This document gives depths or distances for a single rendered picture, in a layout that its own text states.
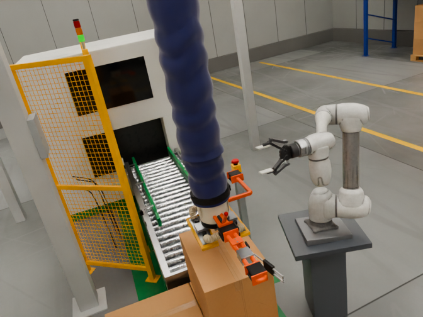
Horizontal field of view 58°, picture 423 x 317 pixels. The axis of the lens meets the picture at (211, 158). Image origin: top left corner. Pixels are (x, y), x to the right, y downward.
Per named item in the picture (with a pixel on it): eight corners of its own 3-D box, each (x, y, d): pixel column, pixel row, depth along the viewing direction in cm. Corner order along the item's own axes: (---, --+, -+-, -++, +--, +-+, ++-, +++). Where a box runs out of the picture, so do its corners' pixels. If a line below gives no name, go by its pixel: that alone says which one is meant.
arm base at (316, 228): (324, 213, 279) (324, 207, 277) (339, 228, 258) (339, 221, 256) (301, 218, 276) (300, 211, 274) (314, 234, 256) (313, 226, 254)
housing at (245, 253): (236, 258, 183) (235, 250, 181) (249, 253, 184) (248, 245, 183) (242, 266, 177) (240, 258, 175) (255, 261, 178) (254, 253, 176)
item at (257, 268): (245, 274, 171) (243, 265, 169) (260, 268, 173) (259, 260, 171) (253, 286, 164) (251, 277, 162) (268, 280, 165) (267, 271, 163)
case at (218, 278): (189, 279, 271) (178, 233, 255) (241, 261, 280) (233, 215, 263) (216, 345, 218) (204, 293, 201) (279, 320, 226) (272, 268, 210)
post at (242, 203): (245, 256, 366) (230, 163, 325) (252, 254, 368) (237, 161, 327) (248, 260, 360) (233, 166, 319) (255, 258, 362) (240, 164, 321)
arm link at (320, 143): (310, 138, 188) (313, 163, 192) (337, 130, 191) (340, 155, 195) (299, 134, 198) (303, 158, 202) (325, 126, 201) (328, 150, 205)
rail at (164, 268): (127, 176, 482) (123, 163, 474) (131, 175, 483) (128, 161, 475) (169, 297, 278) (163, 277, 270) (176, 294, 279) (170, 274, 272)
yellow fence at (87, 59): (80, 273, 385) (-3, 67, 299) (86, 267, 393) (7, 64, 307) (156, 283, 354) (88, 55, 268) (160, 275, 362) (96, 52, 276)
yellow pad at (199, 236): (186, 221, 237) (184, 214, 235) (201, 216, 240) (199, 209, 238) (202, 251, 207) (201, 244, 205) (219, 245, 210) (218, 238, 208)
